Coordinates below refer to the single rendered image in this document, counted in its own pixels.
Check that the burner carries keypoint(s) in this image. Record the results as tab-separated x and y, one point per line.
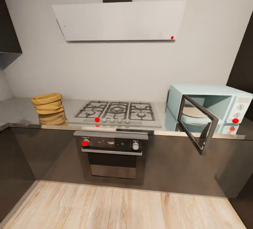
116	112

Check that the cabinet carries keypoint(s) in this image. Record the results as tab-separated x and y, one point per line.
8	39

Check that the popcorn bag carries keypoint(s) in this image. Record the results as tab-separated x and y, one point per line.
48	103

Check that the oven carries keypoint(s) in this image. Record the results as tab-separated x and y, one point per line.
112	157

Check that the microwave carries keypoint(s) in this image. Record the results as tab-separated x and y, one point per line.
200	107

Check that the range hood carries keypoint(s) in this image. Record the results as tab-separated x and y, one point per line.
120	20

